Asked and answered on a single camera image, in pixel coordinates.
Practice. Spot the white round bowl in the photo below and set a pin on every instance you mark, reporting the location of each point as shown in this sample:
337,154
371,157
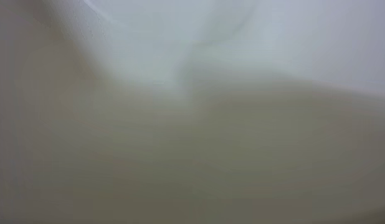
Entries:
192,111

